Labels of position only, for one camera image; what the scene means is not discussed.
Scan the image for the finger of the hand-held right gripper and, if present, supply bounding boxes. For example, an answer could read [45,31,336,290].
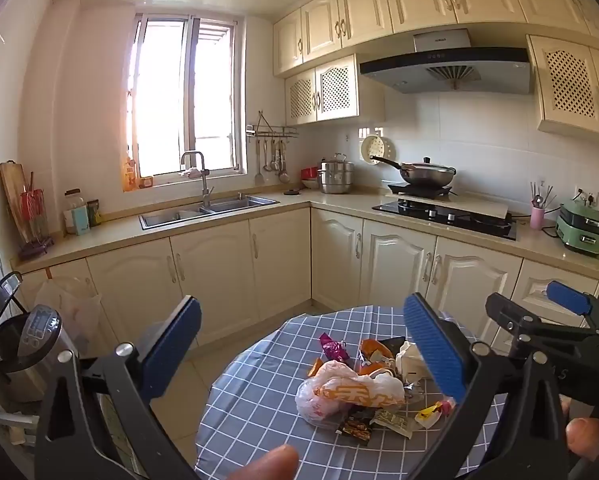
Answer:
[546,281,595,317]
[485,292,598,344]

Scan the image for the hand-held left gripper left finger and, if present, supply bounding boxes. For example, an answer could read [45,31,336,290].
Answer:
[34,295,203,480]

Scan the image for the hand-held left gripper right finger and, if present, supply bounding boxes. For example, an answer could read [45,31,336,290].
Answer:
[403,292,571,480]

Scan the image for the white paper packet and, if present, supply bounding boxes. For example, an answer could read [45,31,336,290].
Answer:
[396,341,433,386]

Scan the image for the crushed orange can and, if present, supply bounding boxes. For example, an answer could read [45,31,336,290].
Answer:
[358,338,397,378]

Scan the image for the yellow red wrapper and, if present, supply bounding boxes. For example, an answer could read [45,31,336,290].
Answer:
[415,399,456,429]

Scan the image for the pale green wrapper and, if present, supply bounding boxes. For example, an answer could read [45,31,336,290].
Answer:
[372,407,415,439]

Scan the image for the purple foil wrapper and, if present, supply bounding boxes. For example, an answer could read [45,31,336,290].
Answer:
[319,332,351,364]

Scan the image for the white orange-printed plastic bag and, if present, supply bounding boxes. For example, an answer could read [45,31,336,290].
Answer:
[295,359,406,427]

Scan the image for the dark brown wrapper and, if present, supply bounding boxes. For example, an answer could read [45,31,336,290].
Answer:
[336,411,373,444]

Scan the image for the person's right hand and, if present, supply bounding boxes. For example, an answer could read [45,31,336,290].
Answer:
[559,396,599,462]

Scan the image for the person's left hand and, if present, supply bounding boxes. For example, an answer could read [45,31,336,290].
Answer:
[226,444,300,480]

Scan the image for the green electric cooker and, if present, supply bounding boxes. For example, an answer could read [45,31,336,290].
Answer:
[554,199,599,256]

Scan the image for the pink utensil holder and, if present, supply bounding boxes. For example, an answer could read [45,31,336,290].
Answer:
[529,180,558,231]

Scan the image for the cream lower kitchen cabinets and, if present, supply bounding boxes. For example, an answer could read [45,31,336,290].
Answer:
[14,195,599,361]

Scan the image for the cream kitchen cabinets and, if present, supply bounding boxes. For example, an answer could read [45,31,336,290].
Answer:
[272,0,599,79]
[14,195,599,361]

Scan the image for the round table, grey checked cloth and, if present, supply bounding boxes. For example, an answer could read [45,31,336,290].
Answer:
[195,305,510,480]

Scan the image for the black gas stove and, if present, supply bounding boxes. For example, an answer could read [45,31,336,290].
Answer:
[372,199,518,241]

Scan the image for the steel double sink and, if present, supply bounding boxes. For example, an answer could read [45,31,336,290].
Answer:
[139,192,280,231]

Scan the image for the black electric pressure cooker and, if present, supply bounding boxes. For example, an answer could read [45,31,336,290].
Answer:
[0,272,81,404]

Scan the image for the black wok with lid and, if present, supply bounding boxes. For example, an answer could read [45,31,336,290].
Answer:
[369,156,457,187]

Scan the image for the steel kitchen faucet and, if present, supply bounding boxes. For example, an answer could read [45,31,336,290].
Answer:
[180,151,215,209]

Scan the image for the orange bottle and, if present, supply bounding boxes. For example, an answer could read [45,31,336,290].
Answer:
[122,147,139,192]

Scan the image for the steel steamer pot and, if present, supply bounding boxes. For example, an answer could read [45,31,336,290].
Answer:
[318,152,355,195]

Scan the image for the cream colander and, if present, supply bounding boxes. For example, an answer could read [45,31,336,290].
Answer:
[360,135,395,167]

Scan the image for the cream lattice door cabinet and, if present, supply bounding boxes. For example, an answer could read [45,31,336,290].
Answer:
[284,54,387,126]
[527,35,599,137]

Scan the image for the wooden cutting board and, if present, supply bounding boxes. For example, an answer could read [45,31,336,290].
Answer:
[0,160,35,247]

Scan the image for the metal utensil rack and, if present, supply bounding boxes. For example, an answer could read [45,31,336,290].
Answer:
[246,110,300,140]

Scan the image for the sliding kitchen window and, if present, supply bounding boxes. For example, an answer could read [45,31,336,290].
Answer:
[126,12,248,187]

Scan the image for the steel range hood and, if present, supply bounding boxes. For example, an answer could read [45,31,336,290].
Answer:
[358,29,535,95]

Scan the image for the cream upper kitchen cabinets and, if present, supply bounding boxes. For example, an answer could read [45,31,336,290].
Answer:
[272,0,599,79]

